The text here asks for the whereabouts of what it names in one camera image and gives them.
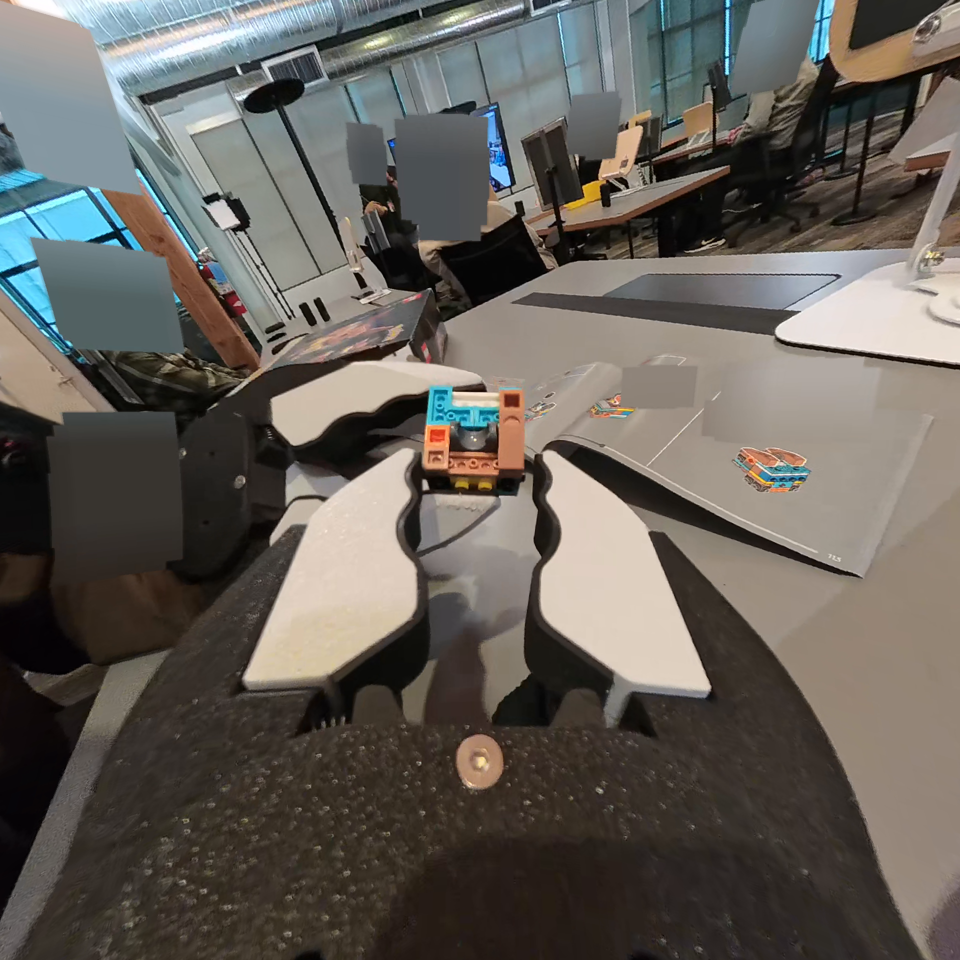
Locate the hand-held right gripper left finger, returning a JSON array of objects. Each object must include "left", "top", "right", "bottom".
[{"left": 242, "top": 447, "right": 430, "bottom": 691}]

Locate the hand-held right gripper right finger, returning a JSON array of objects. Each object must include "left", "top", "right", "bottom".
[{"left": 528, "top": 450, "right": 712, "bottom": 727}]

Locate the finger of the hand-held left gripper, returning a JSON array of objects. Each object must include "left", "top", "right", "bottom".
[
  {"left": 268, "top": 361, "right": 487, "bottom": 451},
  {"left": 283, "top": 448, "right": 410, "bottom": 505}
]

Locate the multicoloured toy brick model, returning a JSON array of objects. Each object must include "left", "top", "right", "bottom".
[{"left": 421, "top": 384, "right": 526, "bottom": 498}]

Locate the wood-edged desk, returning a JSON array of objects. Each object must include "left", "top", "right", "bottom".
[{"left": 525, "top": 166, "right": 732, "bottom": 260}]

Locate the printed cardboard toy box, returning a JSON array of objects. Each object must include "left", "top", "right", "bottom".
[{"left": 258, "top": 288, "right": 450, "bottom": 369}]

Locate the grey instruction booklet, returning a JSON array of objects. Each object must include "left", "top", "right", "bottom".
[{"left": 521, "top": 362, "right": 935, "bottom": 579}]

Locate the red fire extinguisher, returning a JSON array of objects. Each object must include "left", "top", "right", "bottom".
[{"left": 201, "top": 253, "right": 249, "bottom": 320}]

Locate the black office chair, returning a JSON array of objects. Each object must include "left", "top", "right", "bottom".
[{"left": 437, "top": 217, "right": 550, "bottom": 309}]

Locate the black light panel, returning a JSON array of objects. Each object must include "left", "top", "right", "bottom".
[{"left": 201, "top": 193, "right": 252, "bottom": 230}]

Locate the black monitor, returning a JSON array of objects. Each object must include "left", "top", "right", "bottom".
[
  {"left": 486, "top": 103, "right": 519, "bottom": 192},
  {"left": 521, "top": 117, "right": 586, "bottom": 213}
]

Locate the black floor lamp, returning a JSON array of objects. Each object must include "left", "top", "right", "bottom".
[{"left": 243, "top": 78, "right": 340, "bottom": 226}]

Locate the white flat pad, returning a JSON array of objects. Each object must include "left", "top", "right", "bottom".
[{"left": 774, "top": 258, "right": 960, "bottom": 369}]

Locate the wooden post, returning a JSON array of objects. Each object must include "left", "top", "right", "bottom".
[{"left": 101, "top": 187, "right": 260, "bottom": 372}]

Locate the silver air duct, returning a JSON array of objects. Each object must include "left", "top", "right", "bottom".
[{"left": 60, "top": 0, "right": 571, "bottom": 99}]

